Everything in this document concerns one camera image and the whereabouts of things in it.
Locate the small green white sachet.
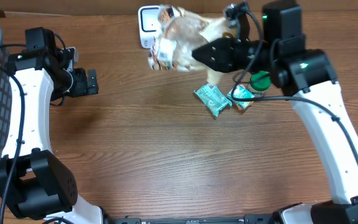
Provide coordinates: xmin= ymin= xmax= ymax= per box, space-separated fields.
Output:
xmin=227 ymin=84 xmax=254 ymax=102

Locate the green lid seasoning jar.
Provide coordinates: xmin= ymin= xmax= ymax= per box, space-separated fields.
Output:
xmin=247 ymin=71 xmax=272 ymax=97

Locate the teal snack packet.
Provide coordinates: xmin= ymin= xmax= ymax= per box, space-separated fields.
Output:
xmin=193 ymin=83 xmax=232 ymax=117

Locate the brown cookie bag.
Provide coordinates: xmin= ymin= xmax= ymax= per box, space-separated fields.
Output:
xmin=148 ymin=5 xmax=237 ymax=85

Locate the small orange sachet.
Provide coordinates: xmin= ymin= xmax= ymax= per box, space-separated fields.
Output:
xmin=234 ymin=101 xmax=252 ymax=111

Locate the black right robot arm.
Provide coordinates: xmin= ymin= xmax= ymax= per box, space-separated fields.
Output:
xmin=192 ymin=1 xmax=358 ymax=223

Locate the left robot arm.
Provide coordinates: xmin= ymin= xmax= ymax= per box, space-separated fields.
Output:
xmin=0 ymin=27 xmax=109 ymax=223

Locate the white barcode scanner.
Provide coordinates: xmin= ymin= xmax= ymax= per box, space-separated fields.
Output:
xmin=137 ymin=5 xmax=160 ymax=49

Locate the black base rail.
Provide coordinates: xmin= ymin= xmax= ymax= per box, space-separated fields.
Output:
xmin=105 ymin=214 xmax=279 ymax=224

